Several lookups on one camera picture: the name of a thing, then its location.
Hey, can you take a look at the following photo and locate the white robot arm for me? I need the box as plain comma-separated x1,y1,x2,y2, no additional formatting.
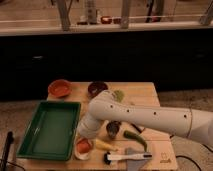
77,90,213,148

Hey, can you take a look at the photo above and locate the small metal cup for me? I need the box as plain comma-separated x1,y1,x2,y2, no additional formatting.
106,121,121,139

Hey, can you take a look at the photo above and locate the red apple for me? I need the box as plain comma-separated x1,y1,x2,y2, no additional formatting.
77,139,92,154

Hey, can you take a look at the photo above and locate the dark brown bowl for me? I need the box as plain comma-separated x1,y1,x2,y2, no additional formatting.
88,81,108,98

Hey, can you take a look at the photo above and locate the green leafy vegetable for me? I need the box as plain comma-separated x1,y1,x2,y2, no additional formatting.
113,90,124,102

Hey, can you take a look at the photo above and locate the orange bowl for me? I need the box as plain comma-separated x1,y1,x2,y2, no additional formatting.
48,79,71,98

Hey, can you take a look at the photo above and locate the green chili pepper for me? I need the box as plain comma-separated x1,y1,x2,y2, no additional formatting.
123,130,147,150

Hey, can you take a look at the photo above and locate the yellow corn cob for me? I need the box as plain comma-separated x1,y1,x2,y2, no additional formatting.
94,139,117,151

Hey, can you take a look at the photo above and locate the green plastic tray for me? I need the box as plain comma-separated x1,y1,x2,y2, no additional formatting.
17,101,81,161

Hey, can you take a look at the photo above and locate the grey cloth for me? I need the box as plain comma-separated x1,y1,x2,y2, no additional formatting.
125,148,148,171

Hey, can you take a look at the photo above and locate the black stand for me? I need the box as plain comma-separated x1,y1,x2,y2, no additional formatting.
0,131,14,171

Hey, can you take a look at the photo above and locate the white handled brush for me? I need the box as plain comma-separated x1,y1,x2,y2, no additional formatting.
103,153,152,164

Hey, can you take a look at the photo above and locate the black cable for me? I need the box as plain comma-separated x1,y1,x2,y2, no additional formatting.
169,134,213,171

